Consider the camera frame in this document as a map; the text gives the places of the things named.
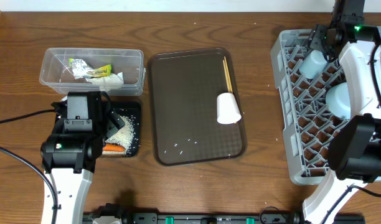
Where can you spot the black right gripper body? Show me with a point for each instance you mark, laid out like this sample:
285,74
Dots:
327,51

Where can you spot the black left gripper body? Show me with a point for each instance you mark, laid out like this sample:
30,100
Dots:
111,122

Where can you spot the light blue cup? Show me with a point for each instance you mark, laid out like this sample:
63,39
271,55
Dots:
313,64

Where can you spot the white napkin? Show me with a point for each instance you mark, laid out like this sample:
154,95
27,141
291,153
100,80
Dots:
112,82

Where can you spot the foil snack wrapper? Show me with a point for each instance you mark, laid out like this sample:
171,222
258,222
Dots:
79,68

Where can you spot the orange carrot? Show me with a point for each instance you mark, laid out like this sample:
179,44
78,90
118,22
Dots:
113,148

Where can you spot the light blue small bowl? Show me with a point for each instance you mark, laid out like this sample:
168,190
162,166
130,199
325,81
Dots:
338,101

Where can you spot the pink cup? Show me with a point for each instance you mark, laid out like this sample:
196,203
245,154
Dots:
227,109

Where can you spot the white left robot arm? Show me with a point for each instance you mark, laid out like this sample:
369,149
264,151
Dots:
69,163

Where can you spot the grey dishwasher rack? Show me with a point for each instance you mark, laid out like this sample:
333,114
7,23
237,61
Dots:
309,125

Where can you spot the clear plastic bin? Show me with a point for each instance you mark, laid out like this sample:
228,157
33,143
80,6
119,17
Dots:
119,72

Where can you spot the yellow green wrapper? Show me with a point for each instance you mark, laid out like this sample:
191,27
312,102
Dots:
103,71

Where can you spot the spilled rice grains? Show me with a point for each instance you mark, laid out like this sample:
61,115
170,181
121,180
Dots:
125,133

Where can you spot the brown serving tray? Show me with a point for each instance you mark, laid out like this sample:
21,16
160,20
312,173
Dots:
183,91

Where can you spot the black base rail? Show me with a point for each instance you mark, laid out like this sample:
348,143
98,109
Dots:
113,213

